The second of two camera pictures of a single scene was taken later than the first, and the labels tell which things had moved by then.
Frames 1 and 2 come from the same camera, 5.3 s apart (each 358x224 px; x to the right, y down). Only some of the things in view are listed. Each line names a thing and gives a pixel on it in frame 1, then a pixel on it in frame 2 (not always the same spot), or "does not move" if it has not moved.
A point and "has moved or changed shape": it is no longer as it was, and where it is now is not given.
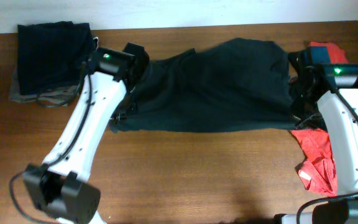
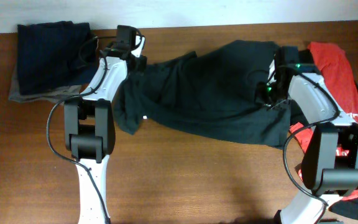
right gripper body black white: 305,113 -> 269,94
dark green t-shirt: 235,85 has moved or changed shape
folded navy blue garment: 50,55 does not move
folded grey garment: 61,96 does not move
